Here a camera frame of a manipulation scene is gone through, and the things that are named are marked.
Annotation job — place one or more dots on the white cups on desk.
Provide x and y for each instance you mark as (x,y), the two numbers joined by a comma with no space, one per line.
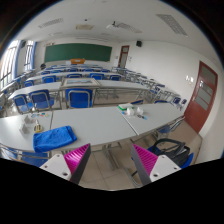
(135,111)

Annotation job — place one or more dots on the blue chair under desk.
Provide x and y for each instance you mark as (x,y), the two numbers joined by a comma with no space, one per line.
(164,131)

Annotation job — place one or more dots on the blue folded towel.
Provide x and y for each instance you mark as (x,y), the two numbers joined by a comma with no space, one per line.
(53,139)

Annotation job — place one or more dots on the green chalkboard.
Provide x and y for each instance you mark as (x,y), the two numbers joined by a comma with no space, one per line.
(85,51)

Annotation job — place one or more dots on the small yellow bottle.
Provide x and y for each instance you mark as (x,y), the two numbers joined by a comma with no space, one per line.
(38,128)

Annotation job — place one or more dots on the red-brown door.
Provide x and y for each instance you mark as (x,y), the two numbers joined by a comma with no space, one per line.
(202,99)
(123,56)

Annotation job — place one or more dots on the left window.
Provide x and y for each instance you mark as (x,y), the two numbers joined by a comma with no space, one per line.
(7,64)

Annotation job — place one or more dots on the blue chair row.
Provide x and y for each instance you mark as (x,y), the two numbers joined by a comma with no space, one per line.
(79,97)
(41,99)

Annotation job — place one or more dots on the framed board on desk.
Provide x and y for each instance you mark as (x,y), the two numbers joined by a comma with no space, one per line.
(79,82)

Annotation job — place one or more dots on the white tissue pack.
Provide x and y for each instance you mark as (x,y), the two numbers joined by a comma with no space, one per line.
(125,106)

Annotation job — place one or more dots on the orange teacher podium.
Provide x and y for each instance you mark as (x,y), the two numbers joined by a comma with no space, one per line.
(77,61)

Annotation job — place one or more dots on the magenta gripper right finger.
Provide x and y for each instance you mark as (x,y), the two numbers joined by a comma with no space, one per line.
(151,167)

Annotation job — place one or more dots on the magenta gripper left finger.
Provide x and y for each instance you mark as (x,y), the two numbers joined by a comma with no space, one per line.
(69,166)

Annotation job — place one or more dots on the blue chair left row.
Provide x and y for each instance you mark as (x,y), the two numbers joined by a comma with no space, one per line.
(41,99)

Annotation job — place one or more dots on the blue chair far left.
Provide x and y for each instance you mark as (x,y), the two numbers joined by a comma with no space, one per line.
(22,104)

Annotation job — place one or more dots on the black wall speaker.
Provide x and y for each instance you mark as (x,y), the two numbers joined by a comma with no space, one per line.
(139,43)

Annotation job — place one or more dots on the black bag on chair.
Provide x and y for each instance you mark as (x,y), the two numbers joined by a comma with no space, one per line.
(179,153)

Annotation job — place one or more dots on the blue chair centre row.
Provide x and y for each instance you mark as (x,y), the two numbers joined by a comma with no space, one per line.
(79,97)

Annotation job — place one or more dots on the red-brown far door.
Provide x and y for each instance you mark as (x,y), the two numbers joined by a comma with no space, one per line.
(123,56)

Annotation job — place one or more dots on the ceiling projector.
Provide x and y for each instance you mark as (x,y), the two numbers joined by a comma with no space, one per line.
(113,26)

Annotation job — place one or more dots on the red-brown near door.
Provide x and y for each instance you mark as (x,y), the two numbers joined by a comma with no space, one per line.
(202,99)

